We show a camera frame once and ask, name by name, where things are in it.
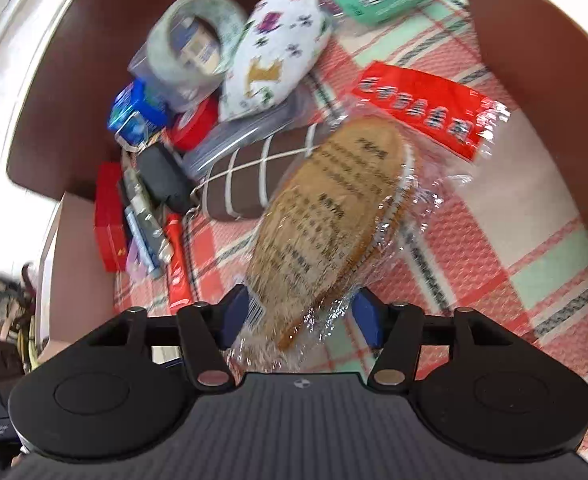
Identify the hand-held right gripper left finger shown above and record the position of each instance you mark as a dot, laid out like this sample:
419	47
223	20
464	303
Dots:
234	312

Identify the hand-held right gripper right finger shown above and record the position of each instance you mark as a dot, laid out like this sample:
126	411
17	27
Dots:
366	317

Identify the wooden brush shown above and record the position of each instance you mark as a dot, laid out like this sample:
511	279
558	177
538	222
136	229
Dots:
314	220

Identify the brown cardboard box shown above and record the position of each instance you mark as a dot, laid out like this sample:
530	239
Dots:
73	85

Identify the red stick packet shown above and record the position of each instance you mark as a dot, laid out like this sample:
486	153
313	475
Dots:
178	265

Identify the blue tube in wrapper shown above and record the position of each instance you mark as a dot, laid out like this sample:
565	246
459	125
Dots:
141	235

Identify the brown striped pouch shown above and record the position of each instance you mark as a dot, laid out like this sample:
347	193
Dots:
244	180

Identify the red box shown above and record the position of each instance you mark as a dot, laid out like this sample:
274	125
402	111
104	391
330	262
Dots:
108	220

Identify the black key fob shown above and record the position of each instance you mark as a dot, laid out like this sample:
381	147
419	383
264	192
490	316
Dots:
158	175

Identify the clear zip bag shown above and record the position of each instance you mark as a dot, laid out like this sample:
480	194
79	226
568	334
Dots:
254	130

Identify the red tape roll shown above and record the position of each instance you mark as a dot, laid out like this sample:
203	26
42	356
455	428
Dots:
193	127

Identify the small blue box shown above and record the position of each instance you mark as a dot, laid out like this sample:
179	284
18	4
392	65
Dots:
133	115

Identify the white patterned fabric pouch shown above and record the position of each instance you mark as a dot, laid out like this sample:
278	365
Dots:
274	60

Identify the clear tape roll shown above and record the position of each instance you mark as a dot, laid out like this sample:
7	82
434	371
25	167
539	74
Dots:
163	55

